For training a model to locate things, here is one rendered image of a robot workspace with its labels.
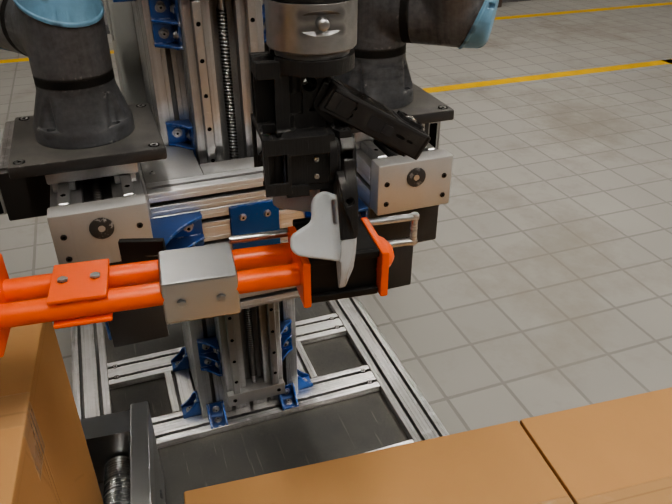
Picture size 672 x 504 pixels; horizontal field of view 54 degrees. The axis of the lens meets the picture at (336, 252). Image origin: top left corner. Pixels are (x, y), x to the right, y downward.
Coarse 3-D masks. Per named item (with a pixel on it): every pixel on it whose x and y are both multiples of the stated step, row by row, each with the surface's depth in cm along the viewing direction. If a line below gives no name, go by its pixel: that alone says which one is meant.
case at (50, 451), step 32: (32, 352) 73; (0, 384) 68; (32, 384) 69; (64, 384) 84; (0, 416) 64; (32, 416) 66; (64, 416) 82; (0, 448) 61; (32, 448) 65; (64, 448) 79; (0, 480) 58; (32, 480) 63; (64, 480) 77; (96, 480) 98
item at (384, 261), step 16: (368, 224) 66; (288, 240) 66; (368, 240) 63; (368, 256) 62; (384, 256) 61; (304, 272) 60; (320, 272) 62; (336, 272) 62; (352, 272) 63; (368, 272) 63; (384, 272) 62; (304, 288) 61; (320, 288) 63; (336, 288) 63; (352, 288) 64; (368, 288) 64; (384, 288) 63; (304, 304) 62
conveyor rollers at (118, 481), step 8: (120, 456) 111; (112, 464) 109; (120, 464) 109; (128, 464) 110; (104, 472) 110; (112, 472) 108; (120, 472) 108; (128, 472) 108; (104, 480) 108; (112, 480) 106; (120, 480) 106; (128, 480) 107; (104, 488) 107; (112, 488) 105; (120, 488) 105; (128, 488) 106; (104, 496) 105; (112, 496) 104; (120, 496) 104; (128, 496) 104
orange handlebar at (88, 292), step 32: (256, 256) 64; (288, 256) 65; (32, 288) 60; (64, 288) 58; (96, 288) 58; (128, 288) 59; (256, 288) 61; (0, 320) 56; (32, 320) 57; (64, 320) 58; (96, 320) 58
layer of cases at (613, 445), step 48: (480, 432) 116; (528, 432) 116; (576, 432) 116; (624, 432) 116; (240, 480) 107; (288, 480) 107; (336, 480) 107; (384, 480) 107; (432, 480) 107; (480, 480) 107; (528, 480) 107; (576, 480) 107; (624, 480) 107
